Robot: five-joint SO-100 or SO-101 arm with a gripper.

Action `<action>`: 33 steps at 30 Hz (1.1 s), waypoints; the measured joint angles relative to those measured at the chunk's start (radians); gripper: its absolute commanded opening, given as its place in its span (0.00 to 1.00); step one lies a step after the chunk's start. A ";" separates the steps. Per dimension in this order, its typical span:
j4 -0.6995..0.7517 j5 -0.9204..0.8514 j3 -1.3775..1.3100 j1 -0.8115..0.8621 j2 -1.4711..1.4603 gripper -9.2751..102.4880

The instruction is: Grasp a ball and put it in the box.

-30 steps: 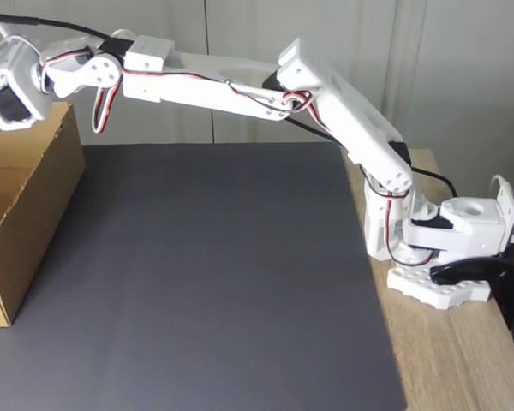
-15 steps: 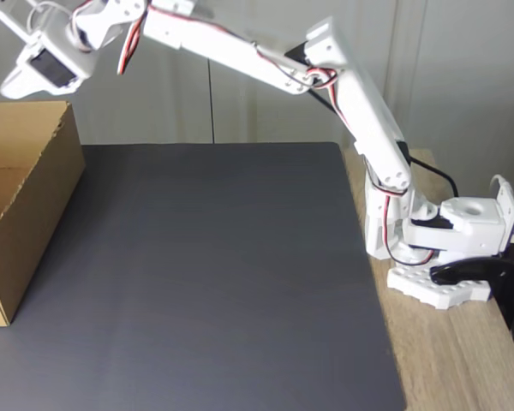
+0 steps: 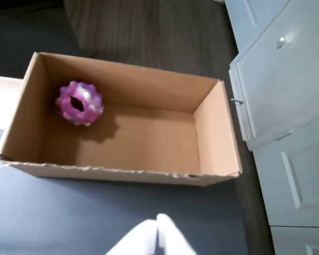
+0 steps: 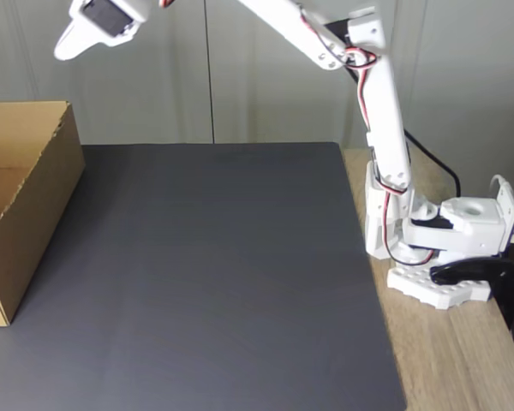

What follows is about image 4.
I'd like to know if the brown cardboard box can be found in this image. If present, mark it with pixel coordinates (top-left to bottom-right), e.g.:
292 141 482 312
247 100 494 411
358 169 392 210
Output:
0 100 86 328

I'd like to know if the dark grey table mat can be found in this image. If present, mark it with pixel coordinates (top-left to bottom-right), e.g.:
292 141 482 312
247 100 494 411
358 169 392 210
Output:
0 142 408 411

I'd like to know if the black table clamp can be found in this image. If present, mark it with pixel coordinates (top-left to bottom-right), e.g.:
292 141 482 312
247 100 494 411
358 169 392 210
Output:
429 256 514 331

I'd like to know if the black camera cable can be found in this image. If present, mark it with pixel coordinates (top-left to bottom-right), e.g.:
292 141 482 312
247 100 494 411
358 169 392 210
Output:
324 17 460 198

